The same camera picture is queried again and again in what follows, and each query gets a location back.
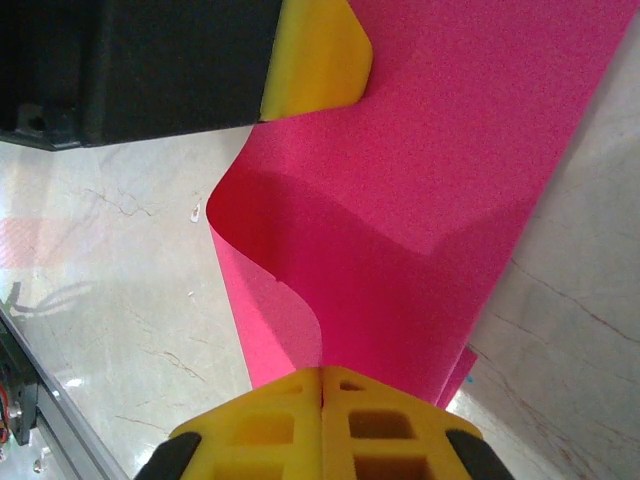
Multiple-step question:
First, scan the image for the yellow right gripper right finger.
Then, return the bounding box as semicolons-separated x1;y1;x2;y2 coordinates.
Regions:
322;365;516;480

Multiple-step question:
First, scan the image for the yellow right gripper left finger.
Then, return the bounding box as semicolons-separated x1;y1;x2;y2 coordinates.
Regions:
132;367;324;480

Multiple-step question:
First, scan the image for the magenta cloth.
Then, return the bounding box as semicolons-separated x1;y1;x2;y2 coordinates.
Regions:
205;0;640;409

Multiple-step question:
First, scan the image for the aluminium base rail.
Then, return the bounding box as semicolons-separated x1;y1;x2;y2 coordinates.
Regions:
0;304;131;480

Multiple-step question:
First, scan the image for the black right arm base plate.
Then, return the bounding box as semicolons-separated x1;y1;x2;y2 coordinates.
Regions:
0;319;40;447

